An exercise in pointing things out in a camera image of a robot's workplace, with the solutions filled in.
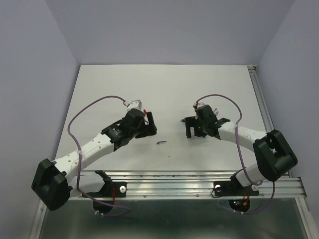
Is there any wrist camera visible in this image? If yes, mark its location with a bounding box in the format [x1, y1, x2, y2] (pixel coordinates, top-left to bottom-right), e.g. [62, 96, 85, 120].
[193, 102, 205, 110]
[124, 100, 143, 111]

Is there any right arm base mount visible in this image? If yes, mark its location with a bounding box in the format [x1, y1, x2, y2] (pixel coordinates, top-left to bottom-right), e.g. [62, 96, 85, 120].
[211, 171, 260, 213]

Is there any aluminium right rail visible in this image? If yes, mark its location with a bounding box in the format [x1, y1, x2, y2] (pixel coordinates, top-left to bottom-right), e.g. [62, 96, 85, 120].
[247, 65, 285, 160]

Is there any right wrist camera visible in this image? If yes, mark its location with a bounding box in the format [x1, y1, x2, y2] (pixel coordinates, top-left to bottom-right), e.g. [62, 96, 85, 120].
[193, 102, 205, 110]

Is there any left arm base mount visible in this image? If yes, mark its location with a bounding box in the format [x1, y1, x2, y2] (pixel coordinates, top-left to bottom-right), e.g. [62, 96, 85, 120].
[77, 170, 130, 217]

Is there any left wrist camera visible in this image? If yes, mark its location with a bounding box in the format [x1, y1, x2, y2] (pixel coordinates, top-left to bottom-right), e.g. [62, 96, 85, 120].
[124, 100, 143, 111]

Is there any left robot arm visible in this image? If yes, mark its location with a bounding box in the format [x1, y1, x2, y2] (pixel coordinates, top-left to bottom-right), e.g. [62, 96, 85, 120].
[31, 109, 157, 211]

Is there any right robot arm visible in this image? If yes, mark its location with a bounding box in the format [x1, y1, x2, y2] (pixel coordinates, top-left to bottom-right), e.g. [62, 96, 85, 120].
[184, 105, 298, 194]

